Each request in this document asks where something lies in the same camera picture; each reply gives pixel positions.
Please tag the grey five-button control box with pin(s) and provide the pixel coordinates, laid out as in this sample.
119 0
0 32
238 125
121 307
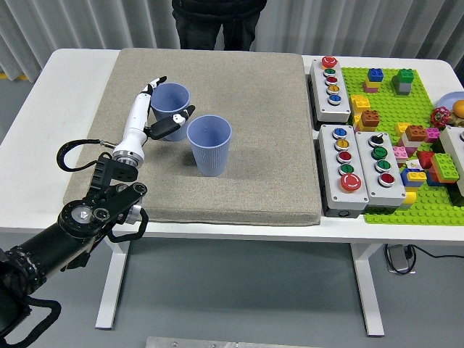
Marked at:
331 98
344 170

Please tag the orange toy brick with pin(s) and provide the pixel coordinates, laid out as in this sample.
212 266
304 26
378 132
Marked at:
447 178
369 119
416 132

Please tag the grey four-button control box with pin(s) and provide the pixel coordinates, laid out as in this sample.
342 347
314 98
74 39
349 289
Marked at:
382 170

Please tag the red valve wheel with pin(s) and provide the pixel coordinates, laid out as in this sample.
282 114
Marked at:
440 117

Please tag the grey toy brick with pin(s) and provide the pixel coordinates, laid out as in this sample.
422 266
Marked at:
403 88

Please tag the grey pleated curtain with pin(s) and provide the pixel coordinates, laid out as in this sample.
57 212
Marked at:
72 25

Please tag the white printed toy tile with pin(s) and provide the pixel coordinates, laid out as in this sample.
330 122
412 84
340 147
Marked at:
413 165

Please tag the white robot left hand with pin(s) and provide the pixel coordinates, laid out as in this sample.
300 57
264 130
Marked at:
136 123

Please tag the grey power adapter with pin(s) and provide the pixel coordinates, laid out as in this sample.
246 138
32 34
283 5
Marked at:
398 258

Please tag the large green toy brick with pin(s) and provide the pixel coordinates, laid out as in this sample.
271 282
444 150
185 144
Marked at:
444 165

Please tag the person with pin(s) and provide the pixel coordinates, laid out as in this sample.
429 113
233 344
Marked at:
217 25

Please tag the pink flat toy brick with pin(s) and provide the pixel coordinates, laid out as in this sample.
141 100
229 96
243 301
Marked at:
369 89

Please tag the green toy brick baseplate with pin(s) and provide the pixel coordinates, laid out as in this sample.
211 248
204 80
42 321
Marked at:
391 108

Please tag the yellow flat toy brick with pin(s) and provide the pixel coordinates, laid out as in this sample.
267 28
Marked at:
370 84

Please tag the blue toy brick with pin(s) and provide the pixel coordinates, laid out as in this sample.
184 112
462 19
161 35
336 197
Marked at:
376 75
406 177

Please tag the lilac plate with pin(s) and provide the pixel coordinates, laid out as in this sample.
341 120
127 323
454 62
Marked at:
447 99

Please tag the magenta toy brick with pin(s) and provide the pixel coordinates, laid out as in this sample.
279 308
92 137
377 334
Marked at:
432 135

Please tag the toy burger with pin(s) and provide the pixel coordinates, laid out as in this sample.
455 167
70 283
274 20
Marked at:
459 108

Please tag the red toy brick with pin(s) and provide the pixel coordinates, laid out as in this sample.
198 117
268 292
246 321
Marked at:
425 159

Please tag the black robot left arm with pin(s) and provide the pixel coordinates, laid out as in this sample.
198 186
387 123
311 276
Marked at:
76 217

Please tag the white table leg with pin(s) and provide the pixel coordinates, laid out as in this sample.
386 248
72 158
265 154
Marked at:
107 308
366 286

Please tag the white toy brick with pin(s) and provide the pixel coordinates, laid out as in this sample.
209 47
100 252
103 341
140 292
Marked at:
409 142

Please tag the blue ribbed plastic cup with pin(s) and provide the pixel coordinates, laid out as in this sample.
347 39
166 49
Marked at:
170 98
210 156

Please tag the grey-brown fabric mat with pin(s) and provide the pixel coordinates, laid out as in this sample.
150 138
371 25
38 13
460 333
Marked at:
253 145

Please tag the yellow round toy brick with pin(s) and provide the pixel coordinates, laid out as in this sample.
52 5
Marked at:
409 199

